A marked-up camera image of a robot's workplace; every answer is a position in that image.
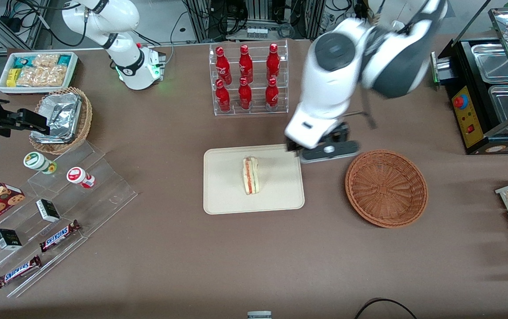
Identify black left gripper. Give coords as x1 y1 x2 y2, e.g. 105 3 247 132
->
285 122 362 164

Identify triangular sandwich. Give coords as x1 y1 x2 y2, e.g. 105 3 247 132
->
242 156 260 195

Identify light wicker basket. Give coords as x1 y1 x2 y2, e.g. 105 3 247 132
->
29 87 93 155

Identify beige plastic tray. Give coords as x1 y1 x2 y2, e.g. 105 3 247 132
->
203 144 305 215

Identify brown round wicker basket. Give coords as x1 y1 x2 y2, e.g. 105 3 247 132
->
345 150 429 229

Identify green lid yogurt cup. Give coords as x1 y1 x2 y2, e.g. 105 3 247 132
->
23 152 57 175

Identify white rectangular snack bin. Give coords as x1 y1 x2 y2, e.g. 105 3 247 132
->
0 52 78 94

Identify stacked aluminium foil containers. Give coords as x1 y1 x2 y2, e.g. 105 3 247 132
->
30 92 82 144

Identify large clear cracker bag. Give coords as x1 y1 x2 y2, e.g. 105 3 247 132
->
16 65 68 87

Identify red cola bottle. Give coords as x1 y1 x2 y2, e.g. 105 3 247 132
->
238 77 253 110
215 47 233 85
265 78 279 111
215 80 231 113
239 44 254 84
266 43 281 81

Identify small clear cracker bag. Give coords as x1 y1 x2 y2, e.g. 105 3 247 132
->
32 54 60 68

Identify red lid yogurt cup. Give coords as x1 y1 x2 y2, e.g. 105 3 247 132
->
66 167 96 189

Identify clear acrylic bottle rack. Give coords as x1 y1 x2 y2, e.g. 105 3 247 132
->
209 39 289 117

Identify small black box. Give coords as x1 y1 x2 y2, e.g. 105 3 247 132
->
0 229 23 251
36 199 61 222

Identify clear acrylic stepped display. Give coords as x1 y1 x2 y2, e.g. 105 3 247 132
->
0 141 138 298

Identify snickers chocolate bar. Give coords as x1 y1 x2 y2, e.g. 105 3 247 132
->
0 256 42 289
39 220 82 253

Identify white power strip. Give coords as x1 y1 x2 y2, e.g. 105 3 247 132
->
245 27 270 40

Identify black hot food warmer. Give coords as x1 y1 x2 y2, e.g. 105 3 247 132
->
431 7 508 156

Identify aluminium frame rack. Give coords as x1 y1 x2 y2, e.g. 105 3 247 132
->
183 0 326 43

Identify black looped cable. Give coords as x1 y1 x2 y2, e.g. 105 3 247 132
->
354 298 418 319

